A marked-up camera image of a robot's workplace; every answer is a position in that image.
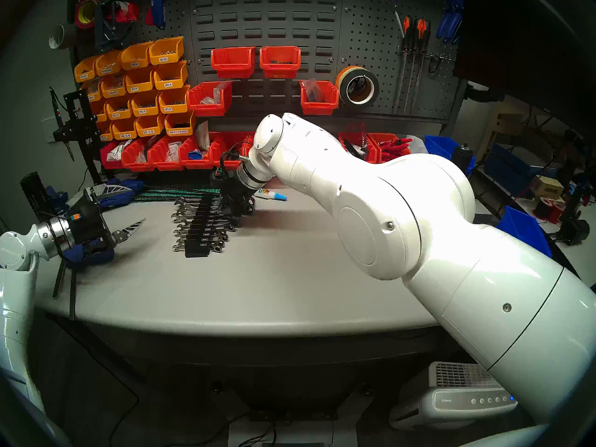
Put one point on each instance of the red storage bin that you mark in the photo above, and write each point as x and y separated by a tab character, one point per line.
280	62
136	164
160	164
194	163
233	63
111	163
375	148
215	159
319	107
249	138
209	107
347	136

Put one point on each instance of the grey duct tape roll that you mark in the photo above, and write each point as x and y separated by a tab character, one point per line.
56	38

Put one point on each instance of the red yellow tape roll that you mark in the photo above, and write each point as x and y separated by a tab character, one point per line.
86	21

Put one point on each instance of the yellow screw bin M3X6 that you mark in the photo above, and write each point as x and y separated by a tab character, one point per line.
166	50

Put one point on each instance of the white air purifier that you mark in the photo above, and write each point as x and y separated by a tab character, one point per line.
447	395

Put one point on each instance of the small chrome combination wrench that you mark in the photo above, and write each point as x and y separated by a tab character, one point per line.
215	247
227	227
232	223
218	242
221	233
220	238

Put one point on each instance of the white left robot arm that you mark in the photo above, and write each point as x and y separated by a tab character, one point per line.
16	287

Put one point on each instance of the black metal clamp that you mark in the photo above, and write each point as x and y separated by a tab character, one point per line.
109	31

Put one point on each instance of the small cardboard box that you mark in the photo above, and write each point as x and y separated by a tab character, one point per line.
547	187

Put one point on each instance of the yellow screw bin M3X8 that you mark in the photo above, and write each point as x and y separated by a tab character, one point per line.
135	56

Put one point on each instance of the clear screw bag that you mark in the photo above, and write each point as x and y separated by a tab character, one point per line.
216	92
313	88
173	152

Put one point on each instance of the black helping hand stand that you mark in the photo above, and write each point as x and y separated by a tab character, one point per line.
79	125

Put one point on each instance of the black monitor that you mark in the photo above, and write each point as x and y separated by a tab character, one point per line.
526	45

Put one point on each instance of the dark blue crate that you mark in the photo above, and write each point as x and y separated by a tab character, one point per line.
510	166

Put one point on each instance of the small blue part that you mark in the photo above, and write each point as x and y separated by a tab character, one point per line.
195	155

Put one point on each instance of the white user manual sheet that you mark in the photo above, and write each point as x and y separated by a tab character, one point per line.
203	136

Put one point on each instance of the yellow screw bin M4-6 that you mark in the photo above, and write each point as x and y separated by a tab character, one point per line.
138	80

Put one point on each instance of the white plastic bag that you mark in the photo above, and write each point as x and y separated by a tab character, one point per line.
416	143

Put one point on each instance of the red mesh bag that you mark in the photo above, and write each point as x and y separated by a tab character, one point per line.
356	127

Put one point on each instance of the red white tool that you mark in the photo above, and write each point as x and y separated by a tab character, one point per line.
125	12

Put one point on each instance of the green cutting mat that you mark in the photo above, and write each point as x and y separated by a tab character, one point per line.
186	191

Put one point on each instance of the black water bottle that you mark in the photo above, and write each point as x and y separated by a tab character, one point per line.
463	155

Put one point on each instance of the black cylinder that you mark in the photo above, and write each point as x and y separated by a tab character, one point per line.
33	194

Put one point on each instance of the white super glue bottle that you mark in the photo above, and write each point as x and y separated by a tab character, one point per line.
272	195

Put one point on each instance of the blue storage bin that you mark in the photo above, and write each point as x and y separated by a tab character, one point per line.
440	145
524	225

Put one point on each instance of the black wrench holder rack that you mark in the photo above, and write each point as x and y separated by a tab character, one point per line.
197	251

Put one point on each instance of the yellow screw bin M2.5-5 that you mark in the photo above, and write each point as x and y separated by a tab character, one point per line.
150	125

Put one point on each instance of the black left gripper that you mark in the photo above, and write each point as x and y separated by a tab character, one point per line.
88	225

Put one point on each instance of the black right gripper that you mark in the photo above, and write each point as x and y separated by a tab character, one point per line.
240	192

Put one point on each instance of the yellow screw bin M3-4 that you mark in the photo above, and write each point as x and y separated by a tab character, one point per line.
170	75

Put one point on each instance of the yellow screw bin M4 HEX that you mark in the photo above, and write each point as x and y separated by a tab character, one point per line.
180	123

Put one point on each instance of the yellow screw bin M3-8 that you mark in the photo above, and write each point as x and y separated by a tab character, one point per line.
145	103

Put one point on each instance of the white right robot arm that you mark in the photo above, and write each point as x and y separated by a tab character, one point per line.
419	227

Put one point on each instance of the yellow screw bin M3-6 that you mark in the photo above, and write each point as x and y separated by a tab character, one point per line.
173	99

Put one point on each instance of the black pegboard hook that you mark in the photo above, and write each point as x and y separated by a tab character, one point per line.
435	62

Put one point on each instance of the large orange white tape roll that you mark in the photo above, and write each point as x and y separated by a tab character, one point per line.
342	83

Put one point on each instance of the large chrome combination wrench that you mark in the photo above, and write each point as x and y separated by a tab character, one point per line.
180	199
248	210
182	206

